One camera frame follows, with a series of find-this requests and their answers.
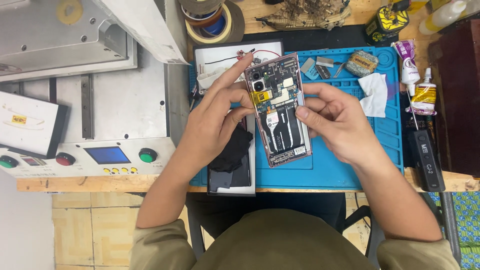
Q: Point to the black blade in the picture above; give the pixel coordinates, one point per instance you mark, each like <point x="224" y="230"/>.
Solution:
<point x="323" y="72"/>

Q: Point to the black mat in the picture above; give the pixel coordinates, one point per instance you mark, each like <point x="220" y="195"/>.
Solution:
<point x="322" y="37"/>

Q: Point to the blue tape roll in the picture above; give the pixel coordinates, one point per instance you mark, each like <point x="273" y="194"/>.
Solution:
<point x="217" y="26"/>

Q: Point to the purple glue tube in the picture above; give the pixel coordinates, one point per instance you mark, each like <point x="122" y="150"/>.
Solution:
<point x="408" y="63"/>

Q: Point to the dark brown box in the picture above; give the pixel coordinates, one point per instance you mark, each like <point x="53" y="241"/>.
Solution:
<point x="457" y="97"/>

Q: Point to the silver blade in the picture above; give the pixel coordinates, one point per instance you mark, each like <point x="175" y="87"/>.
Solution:
<point x="324" y="62"/>

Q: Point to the black cloth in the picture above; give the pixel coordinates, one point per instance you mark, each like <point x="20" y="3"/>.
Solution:
<point x="232" y="150"/>

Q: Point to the grey metal machine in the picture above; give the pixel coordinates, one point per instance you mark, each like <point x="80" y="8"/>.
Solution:
<point x="123" y="105"/>

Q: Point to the metal tweezers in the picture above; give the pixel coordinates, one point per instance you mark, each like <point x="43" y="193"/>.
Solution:
<point x="338" y="70"/>

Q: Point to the pink smartphone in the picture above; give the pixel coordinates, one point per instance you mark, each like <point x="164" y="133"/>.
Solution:
<point x="281" y="127"/>

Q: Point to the cream masking tape roll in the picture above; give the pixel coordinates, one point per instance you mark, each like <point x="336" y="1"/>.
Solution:
<point x="227" y="30"/>

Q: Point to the white tissue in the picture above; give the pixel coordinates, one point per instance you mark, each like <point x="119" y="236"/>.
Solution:
<point x="375" y="93"/>

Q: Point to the white plastic bottle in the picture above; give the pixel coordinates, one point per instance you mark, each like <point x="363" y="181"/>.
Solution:
<point x="442" y="17"/>

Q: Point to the wide brown tape roll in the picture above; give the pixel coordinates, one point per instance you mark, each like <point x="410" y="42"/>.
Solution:
<point x="238" y="20"/>

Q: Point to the person's right hand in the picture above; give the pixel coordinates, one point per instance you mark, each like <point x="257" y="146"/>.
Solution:
<point x="345" y="127"/>

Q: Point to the blue silicone repair mat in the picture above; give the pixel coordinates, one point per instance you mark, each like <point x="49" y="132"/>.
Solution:
<point x="337" y="165"/>

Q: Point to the black handheld tool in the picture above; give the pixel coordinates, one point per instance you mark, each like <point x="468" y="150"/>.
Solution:
<point x="427" y="161"/>

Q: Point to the dark grey phone cover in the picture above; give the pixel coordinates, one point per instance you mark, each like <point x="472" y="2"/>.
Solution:
<point x="240" y="176"/>

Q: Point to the white parts tray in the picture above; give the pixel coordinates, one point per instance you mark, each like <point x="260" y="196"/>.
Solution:
<point x="221" y="52"/>

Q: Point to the blue green patterned cloth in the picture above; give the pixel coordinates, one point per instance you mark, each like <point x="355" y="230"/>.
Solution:
<point x="468" y="225"/>

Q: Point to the person's olive shirt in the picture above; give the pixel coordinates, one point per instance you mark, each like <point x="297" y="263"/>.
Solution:
<point x="277" y="243"/>

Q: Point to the small black screwdriver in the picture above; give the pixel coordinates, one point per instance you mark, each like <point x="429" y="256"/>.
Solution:
<point x="194" y="95"/>

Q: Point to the yellow black can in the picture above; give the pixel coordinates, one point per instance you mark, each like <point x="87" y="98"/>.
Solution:
<point x="386" y="24"/>

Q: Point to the person's left hand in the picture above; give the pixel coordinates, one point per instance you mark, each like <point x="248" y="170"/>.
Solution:
<point x="202" y="131"/>

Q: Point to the white flat box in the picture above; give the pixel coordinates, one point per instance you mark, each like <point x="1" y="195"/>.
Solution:
<point x="26" y="123"/>

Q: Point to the blue plastic pick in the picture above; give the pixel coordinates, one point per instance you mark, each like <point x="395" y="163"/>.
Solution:
<point x="311" y="75"/>

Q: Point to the yellow glue tube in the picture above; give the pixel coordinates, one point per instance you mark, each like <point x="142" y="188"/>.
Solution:
<point x="423" y="95"/>

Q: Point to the wooden ship model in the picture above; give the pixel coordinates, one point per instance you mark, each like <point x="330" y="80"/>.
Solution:
<point x="303" y="15"/>

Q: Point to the black chair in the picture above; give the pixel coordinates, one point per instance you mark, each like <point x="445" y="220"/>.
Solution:
<point x="450" y="225"/>

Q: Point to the grey blade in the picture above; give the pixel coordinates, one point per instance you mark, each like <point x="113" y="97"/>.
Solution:
<point x="307" y="64"/>

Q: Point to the white tape strip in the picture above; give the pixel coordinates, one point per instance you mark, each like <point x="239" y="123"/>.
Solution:
<point x="208" y="78"/>

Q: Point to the black phone box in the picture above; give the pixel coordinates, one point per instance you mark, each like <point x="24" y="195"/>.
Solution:
<point x="249" y="180"/>

